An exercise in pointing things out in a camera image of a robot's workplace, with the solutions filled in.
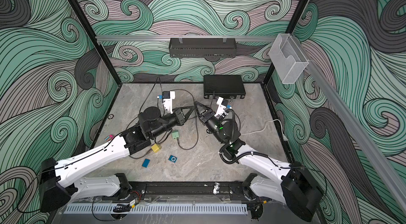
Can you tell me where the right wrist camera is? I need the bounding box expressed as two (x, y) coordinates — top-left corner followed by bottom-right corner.
(215, 97), (232, 118)

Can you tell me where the pink multicolour small device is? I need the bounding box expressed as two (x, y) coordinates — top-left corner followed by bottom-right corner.
(105, 135), (115, 142)

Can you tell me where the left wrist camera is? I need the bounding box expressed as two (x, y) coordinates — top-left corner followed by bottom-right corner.
(158, 91), (176, 114)

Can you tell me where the clear acrylic wall holder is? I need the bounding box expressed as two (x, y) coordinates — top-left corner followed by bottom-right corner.
(268, 34), (309, 84)

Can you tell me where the white slotted cable duct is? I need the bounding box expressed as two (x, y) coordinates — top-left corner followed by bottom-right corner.
(64, 203), (248, 215)

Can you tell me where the black briefcase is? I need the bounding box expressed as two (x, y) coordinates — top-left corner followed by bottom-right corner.
(203, 75), (246, 99)

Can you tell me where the green charger cube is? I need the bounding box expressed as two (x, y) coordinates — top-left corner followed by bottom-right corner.
(171, 130), (180, 140)

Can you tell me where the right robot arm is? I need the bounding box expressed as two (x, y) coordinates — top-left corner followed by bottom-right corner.
(193, 101), (325, 222)

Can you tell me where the teal small block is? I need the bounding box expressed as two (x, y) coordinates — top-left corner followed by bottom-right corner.
(142, 158), (150, 168)

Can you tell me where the grey cable of green charger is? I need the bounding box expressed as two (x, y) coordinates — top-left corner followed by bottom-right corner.
(171, 89), (200, 151)

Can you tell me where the yellow charger cube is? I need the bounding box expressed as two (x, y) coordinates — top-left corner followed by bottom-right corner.
(151, 143), (162, 153)

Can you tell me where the black wall shelf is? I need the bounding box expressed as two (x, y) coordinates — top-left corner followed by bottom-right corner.
(169, 37), (237, 59)

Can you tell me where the blue mp3 player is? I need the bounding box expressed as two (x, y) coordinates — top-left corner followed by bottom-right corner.
(168, 155), (177, 163)

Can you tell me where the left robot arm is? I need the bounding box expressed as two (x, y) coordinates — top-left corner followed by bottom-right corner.
(38, 106), (195, 213)

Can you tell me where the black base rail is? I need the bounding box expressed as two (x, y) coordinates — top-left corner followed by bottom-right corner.
(130, 181), (258, 201)

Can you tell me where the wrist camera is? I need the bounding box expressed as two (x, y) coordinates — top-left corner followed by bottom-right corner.
(158, 91), (176, 114)
(215, 97), (232, 118)

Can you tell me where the grey cable of yellow charger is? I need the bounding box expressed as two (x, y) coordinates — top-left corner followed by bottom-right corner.
(128, 128), (172, 159)

